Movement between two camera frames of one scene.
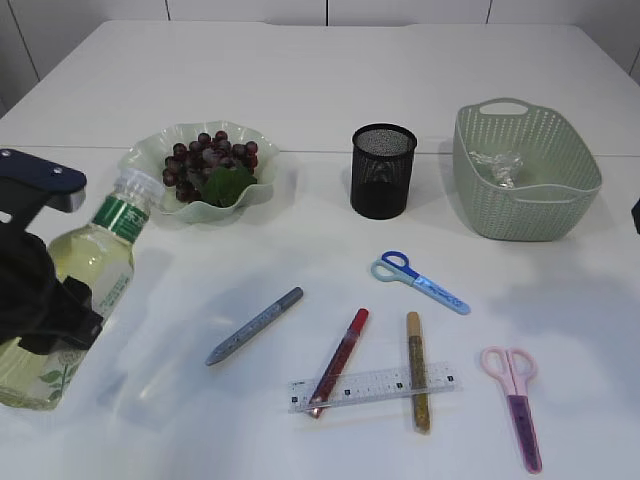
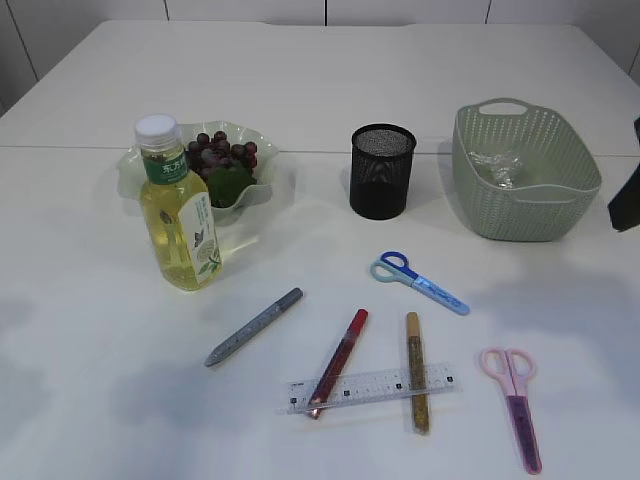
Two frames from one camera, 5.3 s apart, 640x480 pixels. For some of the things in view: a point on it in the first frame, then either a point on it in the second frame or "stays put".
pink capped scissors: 515,367 stays put
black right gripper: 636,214 to 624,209
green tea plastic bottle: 96,248 to 177,209
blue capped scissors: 394,265 stays put
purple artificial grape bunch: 211,170 stays put
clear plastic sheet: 503,167 stays put
